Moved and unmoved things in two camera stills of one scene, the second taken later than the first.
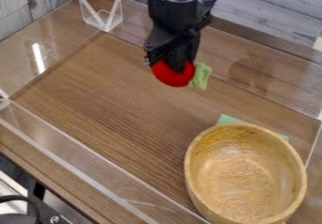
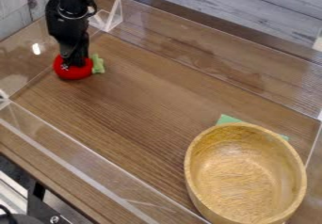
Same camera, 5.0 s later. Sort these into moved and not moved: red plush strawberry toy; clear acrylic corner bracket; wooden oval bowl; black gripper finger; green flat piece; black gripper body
Moved: black gripper finger; red plush strawberry toy; black gripper body
Not moved: clear acrylic corner bracket; wooden oval bowl; green flat piece
